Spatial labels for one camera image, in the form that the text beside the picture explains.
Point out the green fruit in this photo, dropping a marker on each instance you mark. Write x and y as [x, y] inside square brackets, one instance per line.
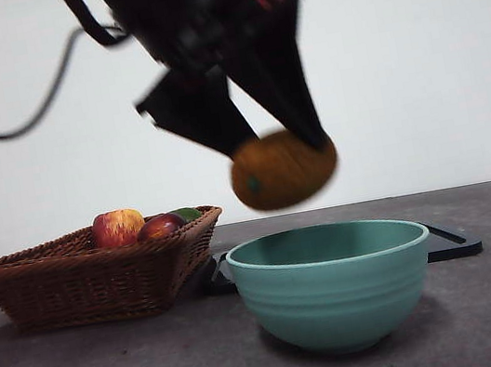
[190, 214]

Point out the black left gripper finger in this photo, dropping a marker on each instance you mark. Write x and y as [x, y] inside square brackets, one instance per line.
[196, 111]
[287, 92]

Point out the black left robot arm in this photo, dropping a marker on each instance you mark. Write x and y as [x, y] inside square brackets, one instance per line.
[178, 6]

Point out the dark red round fruit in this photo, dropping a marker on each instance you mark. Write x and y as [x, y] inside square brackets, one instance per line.
[161, 228]

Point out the brown wicker basket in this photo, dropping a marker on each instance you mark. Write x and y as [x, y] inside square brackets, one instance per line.
[80, 291]

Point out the black rectangular tray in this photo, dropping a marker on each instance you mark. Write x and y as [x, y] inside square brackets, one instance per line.
[454, 247]

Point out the teal ribbed bowl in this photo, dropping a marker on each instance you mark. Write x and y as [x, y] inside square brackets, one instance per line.
[336, 300]

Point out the red yellow apple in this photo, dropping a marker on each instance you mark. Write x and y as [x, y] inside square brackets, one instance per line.
[116, 228]

